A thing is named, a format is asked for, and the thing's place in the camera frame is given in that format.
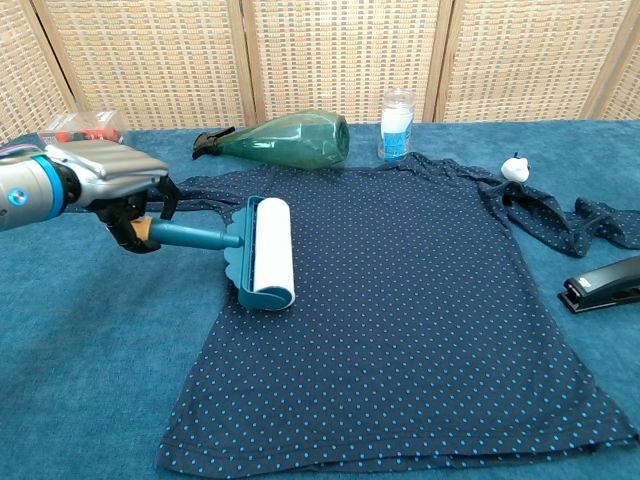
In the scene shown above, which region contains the teal table cloth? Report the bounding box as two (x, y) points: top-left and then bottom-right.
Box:
(0, 117), (640, 480)

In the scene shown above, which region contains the clear box of red clips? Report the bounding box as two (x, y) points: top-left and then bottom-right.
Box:
(37, 110), (131, 147)

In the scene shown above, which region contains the clear jar blue label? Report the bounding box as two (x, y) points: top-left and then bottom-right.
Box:
(376, 88), (417, 162)

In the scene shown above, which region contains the woven rattan folding screen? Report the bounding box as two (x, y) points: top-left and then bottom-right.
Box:
(0, 0), (640, 146)

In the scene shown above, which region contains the dark polka dot shirt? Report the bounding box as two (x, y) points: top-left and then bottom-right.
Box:
(64, 152), (640, 475)

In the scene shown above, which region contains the small white figurine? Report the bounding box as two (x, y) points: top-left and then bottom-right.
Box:
(501, 151), (531, 185)

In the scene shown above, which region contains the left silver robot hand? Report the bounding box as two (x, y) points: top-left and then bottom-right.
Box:
(45, 139), (181, 255)

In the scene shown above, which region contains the green spray bottle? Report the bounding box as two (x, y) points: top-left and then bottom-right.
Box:
(191, 111), (351, 170)

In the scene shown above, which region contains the teal lint roller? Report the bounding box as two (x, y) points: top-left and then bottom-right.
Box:
(130, 196), (297, 313)

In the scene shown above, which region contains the black stapler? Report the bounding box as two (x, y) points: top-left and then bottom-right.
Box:
(558, 255), (640, 315)

